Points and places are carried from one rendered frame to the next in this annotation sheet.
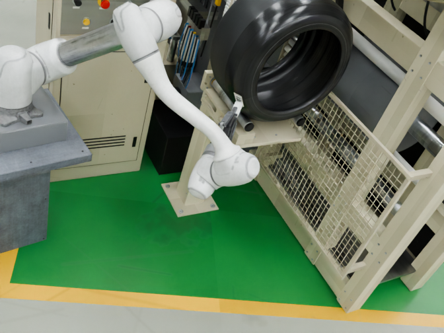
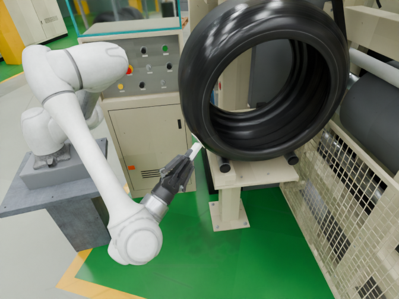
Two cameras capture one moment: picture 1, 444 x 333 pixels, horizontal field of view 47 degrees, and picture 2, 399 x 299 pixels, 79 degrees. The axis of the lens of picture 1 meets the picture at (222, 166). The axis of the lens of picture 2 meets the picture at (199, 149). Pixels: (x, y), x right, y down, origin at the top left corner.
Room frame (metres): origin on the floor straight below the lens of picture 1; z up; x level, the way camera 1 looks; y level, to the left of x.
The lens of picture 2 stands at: (1.19, -0.38, 1.56)
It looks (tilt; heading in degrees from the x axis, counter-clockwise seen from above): 38 degrees down; 35
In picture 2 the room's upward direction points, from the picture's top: 4 degrees counter-clockwise
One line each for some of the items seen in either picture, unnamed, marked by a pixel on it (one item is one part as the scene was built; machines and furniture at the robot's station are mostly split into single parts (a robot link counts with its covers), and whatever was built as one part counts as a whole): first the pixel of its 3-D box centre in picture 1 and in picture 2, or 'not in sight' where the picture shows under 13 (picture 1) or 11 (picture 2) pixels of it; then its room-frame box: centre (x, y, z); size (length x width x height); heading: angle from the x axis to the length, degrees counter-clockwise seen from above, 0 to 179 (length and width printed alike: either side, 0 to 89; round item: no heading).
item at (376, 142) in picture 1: (318, 165); (328, 205); (2.07, -0.45, 0.65); 0.90 x 0.02 x 0.70; 39
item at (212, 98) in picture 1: (227, 114); (218, 153); (1.96, 0.06, 0.83); 0.36 x 0.09 x 0.06; 39
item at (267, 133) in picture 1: (250, 118); (246, 156); (2.04, -0.05, 0.80); 0.37 x 0.36 x 0.02; 129
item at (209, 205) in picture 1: (189, 195); (228, 213); (2.23, 0.12, 0.01); 0.27 x 0.27 x 0.02; 39
